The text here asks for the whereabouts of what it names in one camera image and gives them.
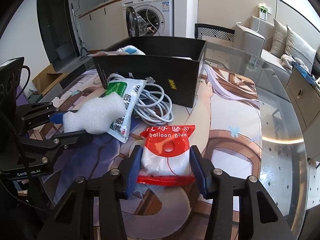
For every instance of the wall charger with plugs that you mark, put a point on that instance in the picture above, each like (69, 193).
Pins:
(263, 11)

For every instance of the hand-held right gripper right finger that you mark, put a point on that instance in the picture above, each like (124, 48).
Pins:
(198, 172)

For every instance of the black cardboard box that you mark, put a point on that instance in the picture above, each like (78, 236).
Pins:
(155, 75)

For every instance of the brown cardboard box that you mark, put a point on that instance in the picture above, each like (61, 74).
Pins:
(50, 78)

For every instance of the floor mop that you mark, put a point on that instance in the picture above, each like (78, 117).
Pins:
(78, 30)

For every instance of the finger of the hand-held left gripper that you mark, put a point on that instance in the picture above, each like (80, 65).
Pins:
(56, 117)
(72, 138)

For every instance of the kitchen counter cabinet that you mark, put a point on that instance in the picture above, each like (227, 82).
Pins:
(100, 22)

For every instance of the green and white packet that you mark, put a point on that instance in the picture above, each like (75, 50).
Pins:
(127, 92)

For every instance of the beige side cabinet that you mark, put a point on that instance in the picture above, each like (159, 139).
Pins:
(300, 100)

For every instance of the red and white packet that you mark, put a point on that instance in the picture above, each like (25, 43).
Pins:
(165, 160)

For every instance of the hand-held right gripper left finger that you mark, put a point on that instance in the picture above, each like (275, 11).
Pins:
(133, 172)

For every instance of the patterned chair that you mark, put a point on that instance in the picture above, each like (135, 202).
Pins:
(212, 32)

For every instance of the white foam piece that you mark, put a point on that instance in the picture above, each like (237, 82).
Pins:
(95, 117)

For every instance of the white washing machine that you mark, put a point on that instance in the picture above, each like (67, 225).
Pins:
(165, 12)

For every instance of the grey pillow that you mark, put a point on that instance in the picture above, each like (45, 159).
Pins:
(300, 47)
(278, 37)

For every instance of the grey furry cloth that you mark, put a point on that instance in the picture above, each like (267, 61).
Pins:
(290, 60)

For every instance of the beige sofa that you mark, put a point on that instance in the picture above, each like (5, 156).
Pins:
(250, 37)

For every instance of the dark sliding door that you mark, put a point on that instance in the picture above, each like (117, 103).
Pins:
(57, 25)

